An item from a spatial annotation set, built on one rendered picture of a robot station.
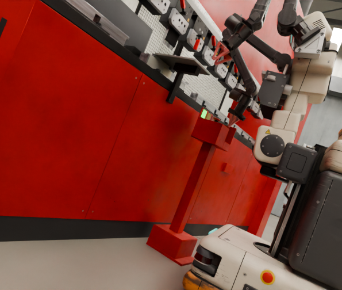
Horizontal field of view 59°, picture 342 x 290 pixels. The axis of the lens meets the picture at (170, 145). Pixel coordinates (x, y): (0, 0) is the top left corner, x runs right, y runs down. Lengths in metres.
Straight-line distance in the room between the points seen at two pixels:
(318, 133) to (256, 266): 7.98
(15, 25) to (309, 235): 1.18
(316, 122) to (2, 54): 8.64
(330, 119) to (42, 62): 8.54
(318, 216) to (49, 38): 1.14
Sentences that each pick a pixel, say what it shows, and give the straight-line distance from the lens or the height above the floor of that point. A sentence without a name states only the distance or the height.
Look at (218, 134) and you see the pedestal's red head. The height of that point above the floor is 0.72.
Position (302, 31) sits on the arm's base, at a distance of 1.43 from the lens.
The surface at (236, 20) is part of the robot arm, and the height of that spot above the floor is 1.19.
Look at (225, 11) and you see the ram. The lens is 2.20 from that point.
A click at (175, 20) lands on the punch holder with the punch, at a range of 1.76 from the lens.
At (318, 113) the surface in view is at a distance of 9.22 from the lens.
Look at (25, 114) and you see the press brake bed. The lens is 1.15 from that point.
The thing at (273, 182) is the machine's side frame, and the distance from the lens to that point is 3.54.
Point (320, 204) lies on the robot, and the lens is 1.26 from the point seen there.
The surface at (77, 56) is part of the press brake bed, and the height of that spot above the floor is 0.73.
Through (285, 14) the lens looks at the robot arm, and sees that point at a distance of 1.46.
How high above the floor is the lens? 0.53
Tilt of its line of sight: 2 degrees up
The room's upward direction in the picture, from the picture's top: 22 degrees clockwise
